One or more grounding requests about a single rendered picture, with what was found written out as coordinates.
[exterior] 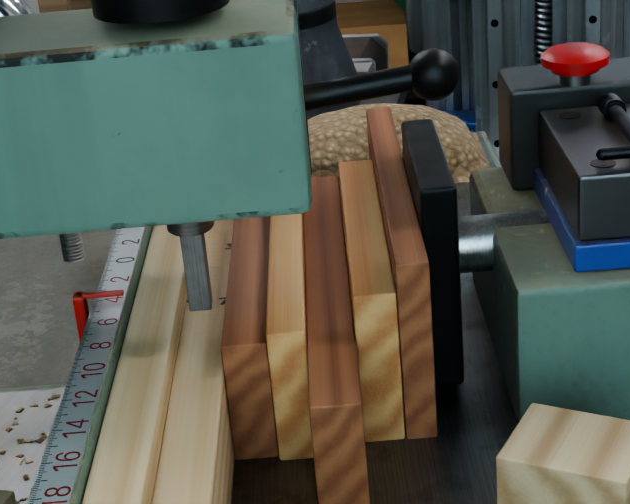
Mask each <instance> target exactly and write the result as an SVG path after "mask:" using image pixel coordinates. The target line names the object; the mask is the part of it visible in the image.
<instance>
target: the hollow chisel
mask: <svg viewBox="0 0 630 504"><path fill-rule="evenodd" d="M180 243H181V250H182V258H183V265H184V272H185V280H186V287H187V294H188V301H189V309H190V311H191V312H192V311H204V310H211V309H212V302H213V298H212V291H211V283H210V275H209V267H208V259H207V252H206V244H205V236H204V234H201V235H198V236H192V237H180Z"/></svg>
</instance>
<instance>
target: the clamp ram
mask: <svg viewBox="0 0 630 504"><path fill-rule="evenodd" d="M401 130H402V147H403V160H404V164H405V168H406V172H407V176H408V180H409V184H410V188H411V192H412V196H413V200H414V204H415V208H416V212H417V216H418V220H419V224H420V228H421V232H422V237H423V241H424V245H425V249H426V253H427V257H428V261H429V270H430V290H431V309H432V329H433V349H434V368H435V386H441V385H453V384H461V383H463V381H464V357H463V332H462V307H461V282H460V273H469V272H481V271H492V270H493V265H494V249H493V237H494V232H495V231H496V230H497V229H499V228H500V227H510V226H522V225H534V224H546V223H550V221H549V219H548V216H547V213H546V211H545V210H544V209H542V210H531V211H519V212H507V213H495V214H483V215H471V216H459V217H458V206H457V189H456V186H455V183H454V180H453V177H452V174H451V171H450V168H449V165H448V163H447V160H446V157H445V154H444V151H443V148H442V145H441V142H440V139H439V136H438V133H437V130H436V127H435V125H434V122H433V120H431V119H423V120H411V121H404V122H402V125H401Z"/></svg>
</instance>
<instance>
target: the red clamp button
mask: <svg viewBox="0 0 630 504"><path fill-rule="evenodd" d="M609 63H610V53H609V51H608V50H606V49H605V48H603V47H602V46H600V45H598V44H594V43H587V42H569V43H562V44H557V45H554V46H551V47H550V48H548V49H547V50H546V51H544V52H543V53H542V54H541V66H542V67H544V68H546V69H549V70H550V71H551V73H553V74H555V75H559V76H566V77H580V76H587V75H592V74H595V73H597V72H599V70H600V68H603V67H605V66H607V65H608V64H609Z"/></svg>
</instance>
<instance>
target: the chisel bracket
mask: <svg viewBox="0 0 630 504"><path fill-rule="evenodd" d="M303 87H304V76H303V65H302V54H301V42H300V31H299V20H298V9H297V0H230V1H229V3H228V4H227V5H226V6H224V7H222V8H221V9H218V10H216V11H213V12H210V13H207V14H204V15H200V16H196V17H191V18H187V19H181V20H175V21H168V22H159V23H146V24H118V23H109V22H104V21H100V20H97V19H96V18H94V16H93V12H92V9H81V10H69V11H58V12H46V13H35V14H23V15H12V16H0V239H3V238H15V237H27V236H39V235H51V234H63V233H75V232H86V231H98V230H110V229H122V228H134V227H146V226H158V225H167V230H168V232H169V233H171V234H173V235H175V236H179V237H192V236H198V235H201V234H204V233H206V232H208V231H209V230H211V228H212V227H213V226H214V221H218V220H229V219H241V218H253V217H265V216H277V215H289V214H301V213H305V212H307V211H309V210H310V208H311V205H312V182H311V175H312V169H311V158H310V144H309V132H308V121H307V111H305V102H304V90H303Z"/></svg>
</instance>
